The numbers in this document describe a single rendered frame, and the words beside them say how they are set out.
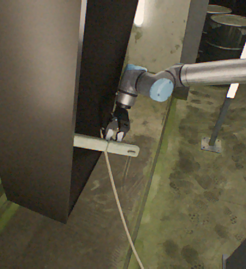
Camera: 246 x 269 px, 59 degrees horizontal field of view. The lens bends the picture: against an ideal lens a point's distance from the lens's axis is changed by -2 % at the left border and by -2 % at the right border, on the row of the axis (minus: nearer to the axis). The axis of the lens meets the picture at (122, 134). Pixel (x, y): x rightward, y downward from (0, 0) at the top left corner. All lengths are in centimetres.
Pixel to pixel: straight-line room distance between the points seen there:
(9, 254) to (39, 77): 137
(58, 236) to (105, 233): 33
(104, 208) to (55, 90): 129
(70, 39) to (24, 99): 26
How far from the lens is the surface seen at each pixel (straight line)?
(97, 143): 93
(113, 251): 164
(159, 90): 84
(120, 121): 91
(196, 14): 269
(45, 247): 173
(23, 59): 64
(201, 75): 89
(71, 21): 53
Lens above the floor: 158
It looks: 41 degrees down
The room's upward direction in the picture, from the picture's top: 1 degrees clockwise
